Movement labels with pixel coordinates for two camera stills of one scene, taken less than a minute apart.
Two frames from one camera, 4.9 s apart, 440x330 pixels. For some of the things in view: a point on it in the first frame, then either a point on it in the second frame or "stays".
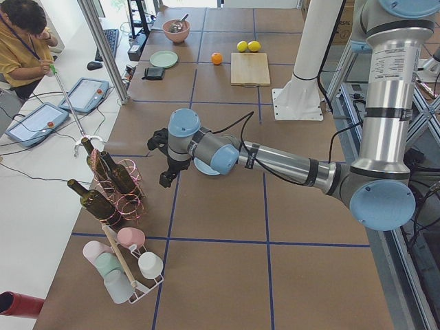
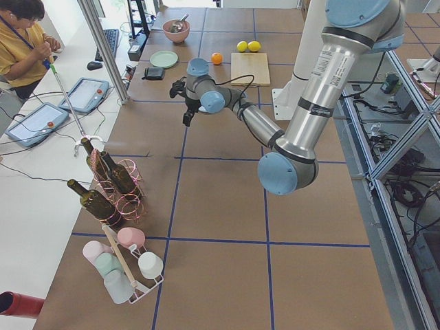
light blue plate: x=204 y=168 to x=206 y=108
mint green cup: x=107 y=262 stays
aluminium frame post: x=94 y=26 stays
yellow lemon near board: x=254 y=46 stays
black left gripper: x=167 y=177 to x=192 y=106
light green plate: x=163 y=59 stays
